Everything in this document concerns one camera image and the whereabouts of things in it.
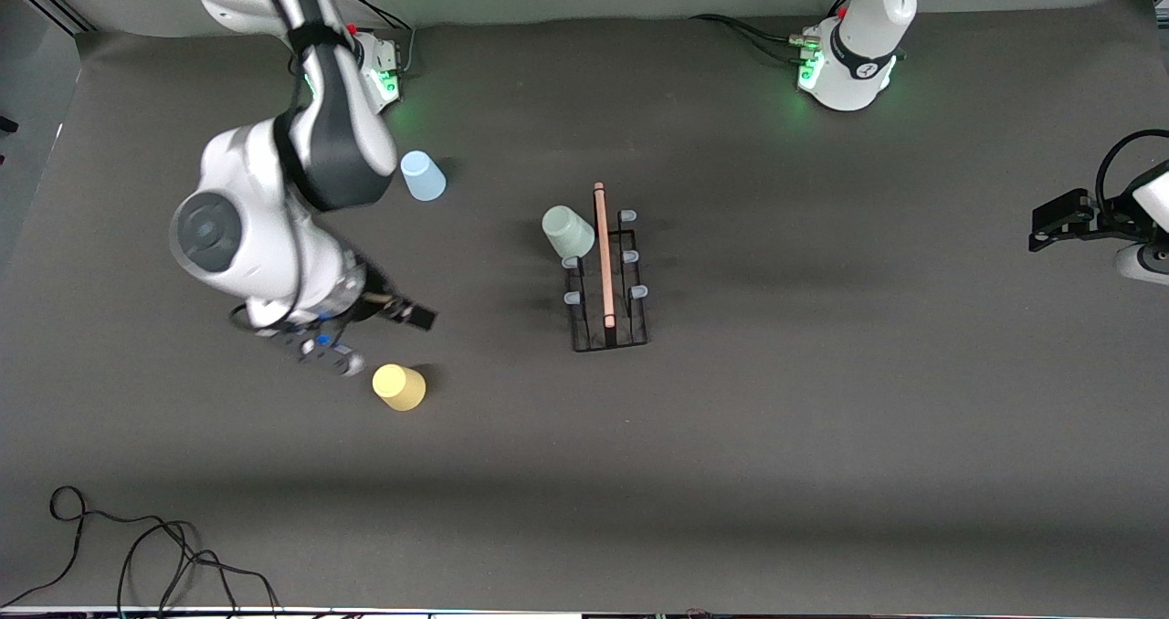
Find yellow plastic cup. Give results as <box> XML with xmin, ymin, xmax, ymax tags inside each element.
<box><xmin>372</xmin><ymin>363</ymin><xmax>427</xmax><ymax>413</ymax></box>

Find pale green plastic cup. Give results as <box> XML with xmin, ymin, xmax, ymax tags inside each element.
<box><xmin>542</xmin><ymin>205</ymin><xmax>596</xmax><ymax>261</ymax></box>

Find black wire cup holder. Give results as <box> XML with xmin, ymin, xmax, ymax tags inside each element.
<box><xmin>563</xmin><ymin>181</ymin><xmax>651</xmax><ymax>353</ymax></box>

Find pale blue plastic cup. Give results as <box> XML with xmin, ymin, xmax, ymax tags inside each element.
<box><xmin>400</xmin><ymin>151</ymin><xmax>448</xmax><ymax>203</ymax></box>

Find dark grey table mat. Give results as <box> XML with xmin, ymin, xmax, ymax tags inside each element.
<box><xmin>0</xmin><ymin>0</ymin><xmax>1169</xmax><ymax>613</ymax></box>

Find black right arm base cables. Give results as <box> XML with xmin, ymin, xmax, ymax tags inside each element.
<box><xmin>311</xmin><ymin>0</ymin><xmax>418</xmax><ymax>79</ymax></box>

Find black arm base cables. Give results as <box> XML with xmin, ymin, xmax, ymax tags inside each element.
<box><xmin>311</xmin><ymin>0</ymin><xmax>418</xmax><ymax>79</ymax></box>
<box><xmin>690</xmin><ymin>12</ymin><xmax>823</xmax><ymax>65</ymax></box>

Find loose thin black cable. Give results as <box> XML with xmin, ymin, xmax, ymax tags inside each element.
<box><xmin>0</xmin><ymin>485</ymin><xmax>279</xmax><ymax>616</ymax></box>

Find black left arm base cables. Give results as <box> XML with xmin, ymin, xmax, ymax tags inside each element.
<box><xmin>690</xmin><ymin>12</ymin><xmax>823</xmax><ymax>65</ymax></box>

